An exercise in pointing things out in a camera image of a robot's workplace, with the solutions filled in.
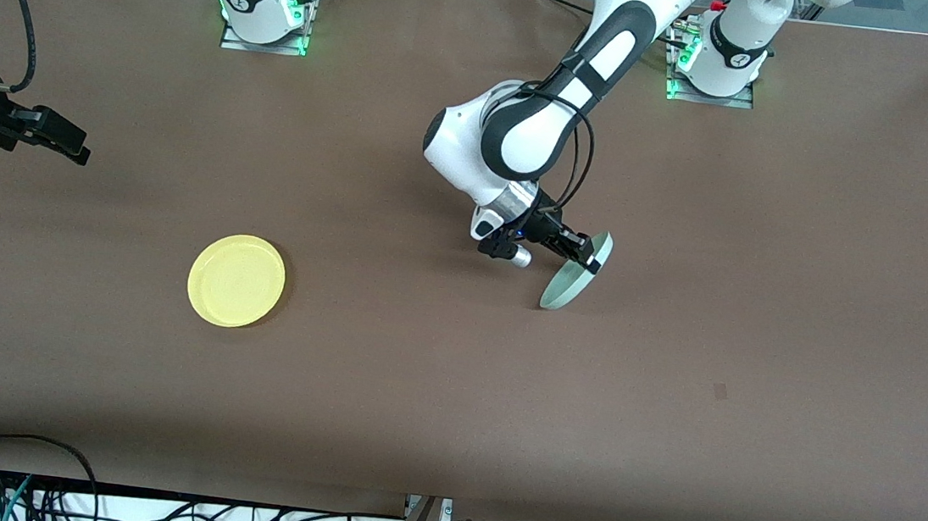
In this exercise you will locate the yellow round plate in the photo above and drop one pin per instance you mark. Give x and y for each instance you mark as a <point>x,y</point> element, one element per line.
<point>236,281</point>

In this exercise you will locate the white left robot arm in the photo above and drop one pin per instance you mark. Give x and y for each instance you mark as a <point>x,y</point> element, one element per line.
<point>527,139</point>

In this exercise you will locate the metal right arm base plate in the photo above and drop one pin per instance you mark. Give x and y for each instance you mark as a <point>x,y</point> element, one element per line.
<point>234,43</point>

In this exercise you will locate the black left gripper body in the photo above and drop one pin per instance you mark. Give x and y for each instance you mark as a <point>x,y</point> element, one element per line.
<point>546,226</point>

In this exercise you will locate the brown table cover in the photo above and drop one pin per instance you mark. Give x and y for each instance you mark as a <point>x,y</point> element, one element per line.
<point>448,421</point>

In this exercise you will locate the pale green round plate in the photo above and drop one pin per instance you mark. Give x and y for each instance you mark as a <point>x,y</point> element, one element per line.
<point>563,291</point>

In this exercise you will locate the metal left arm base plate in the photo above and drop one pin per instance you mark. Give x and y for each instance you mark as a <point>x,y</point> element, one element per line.
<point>743,103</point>

